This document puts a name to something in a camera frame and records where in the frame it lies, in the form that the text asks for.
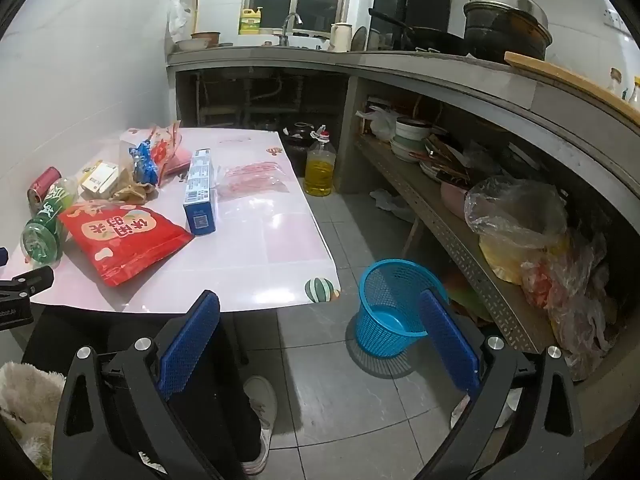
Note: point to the black wok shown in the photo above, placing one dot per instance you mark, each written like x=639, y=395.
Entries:
x=435, y=40

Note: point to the white bowl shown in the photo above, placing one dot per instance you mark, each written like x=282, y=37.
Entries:
x=187, y=45

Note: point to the hanging clear plastic bag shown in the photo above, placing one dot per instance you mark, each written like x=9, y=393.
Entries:
x=179, y=17

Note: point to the red orange clear bag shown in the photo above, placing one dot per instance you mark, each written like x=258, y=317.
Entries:
x=165, y=147

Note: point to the clear bag yellow contents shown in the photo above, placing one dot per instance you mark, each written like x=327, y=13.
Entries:
x=515, y=230

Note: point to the white sink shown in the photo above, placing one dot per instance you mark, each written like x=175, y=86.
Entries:
x=300, y=41

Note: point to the concrete counter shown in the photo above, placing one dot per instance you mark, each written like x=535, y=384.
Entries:
x=400, y=67

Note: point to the clear bag red contents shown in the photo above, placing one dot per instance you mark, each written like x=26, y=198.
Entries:
x=565, y=290

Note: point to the seasoning bottle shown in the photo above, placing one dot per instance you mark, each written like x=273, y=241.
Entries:
x=615, y=80
x=635, y=91

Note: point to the white crumpled paper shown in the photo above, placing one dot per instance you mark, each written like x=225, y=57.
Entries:
x=392, y=202

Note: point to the red snack bag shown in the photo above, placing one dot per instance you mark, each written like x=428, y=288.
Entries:
x=125, y=240

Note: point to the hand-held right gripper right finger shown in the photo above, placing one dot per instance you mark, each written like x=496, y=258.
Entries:
x=450, y=345

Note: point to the perforated metal shelf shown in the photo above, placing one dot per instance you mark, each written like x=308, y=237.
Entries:
x=450, y=230

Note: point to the brown rim bowl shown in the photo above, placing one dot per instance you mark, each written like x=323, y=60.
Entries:
x=205, y=39

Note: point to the green plastic basin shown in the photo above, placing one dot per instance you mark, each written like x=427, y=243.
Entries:
x=469, y=304

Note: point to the large black pot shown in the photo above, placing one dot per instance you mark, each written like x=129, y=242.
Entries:
x=505, y=35

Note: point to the stack of dishes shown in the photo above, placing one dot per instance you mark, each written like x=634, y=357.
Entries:
x=447, y=160

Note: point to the white plastic bag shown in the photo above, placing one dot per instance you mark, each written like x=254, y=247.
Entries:
x=382, y=122

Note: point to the grey round plate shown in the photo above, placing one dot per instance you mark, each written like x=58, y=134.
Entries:
x=360, y=39

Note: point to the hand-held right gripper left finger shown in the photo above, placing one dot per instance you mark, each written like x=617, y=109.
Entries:
x=190, y=342

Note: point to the stack of bowls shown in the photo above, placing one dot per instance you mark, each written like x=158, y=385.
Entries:
x=410, y=140

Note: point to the long blue box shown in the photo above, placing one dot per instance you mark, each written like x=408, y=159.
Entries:
x=199, y=195

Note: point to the metal faucet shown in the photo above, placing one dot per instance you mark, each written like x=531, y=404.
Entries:
x=290, y=22

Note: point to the blue plastic basket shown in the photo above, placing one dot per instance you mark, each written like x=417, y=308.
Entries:
x=390, y=310

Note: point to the clear bag pink contents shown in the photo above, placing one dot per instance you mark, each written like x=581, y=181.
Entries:
x=252, y=180

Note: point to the pink bowl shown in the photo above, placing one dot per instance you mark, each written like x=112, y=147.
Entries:
x=454, y=199

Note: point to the pink paper packet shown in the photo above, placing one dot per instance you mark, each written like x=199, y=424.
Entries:
x=179, y=165

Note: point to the wall outlet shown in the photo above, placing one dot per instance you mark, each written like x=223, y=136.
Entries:
x=612, y=19

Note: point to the blue wrapper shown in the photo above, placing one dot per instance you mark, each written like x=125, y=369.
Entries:
x=144, y=162

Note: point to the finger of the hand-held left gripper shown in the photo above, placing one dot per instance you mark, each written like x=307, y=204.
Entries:
x=30, y=282
x=3, y=256

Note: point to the person's white shoe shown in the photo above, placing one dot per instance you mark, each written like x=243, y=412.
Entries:
x=262, y=405

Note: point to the crumpled brown paper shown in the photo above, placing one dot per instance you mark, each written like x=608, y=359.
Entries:
x=132, y=191

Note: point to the white pitcher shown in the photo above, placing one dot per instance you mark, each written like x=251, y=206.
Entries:
x=340, y=37

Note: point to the yellow detergent bottle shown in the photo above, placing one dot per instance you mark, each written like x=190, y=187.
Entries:
x=251, y=21

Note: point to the dark ceramic jar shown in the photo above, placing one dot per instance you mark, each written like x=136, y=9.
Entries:
x=300, y=135

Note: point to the yellow white box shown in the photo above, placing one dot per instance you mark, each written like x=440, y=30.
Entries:
x=99, y=179

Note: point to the cooking oil bottle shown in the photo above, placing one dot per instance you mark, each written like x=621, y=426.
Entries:
x=319, y=170

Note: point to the green plastic bottle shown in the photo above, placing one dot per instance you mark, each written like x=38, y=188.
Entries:
x=47, y=225

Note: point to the wooden cutting board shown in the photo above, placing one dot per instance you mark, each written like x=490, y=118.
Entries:
x=575, y=80

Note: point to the red drink can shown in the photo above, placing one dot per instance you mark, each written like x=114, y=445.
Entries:
x=44, y=185

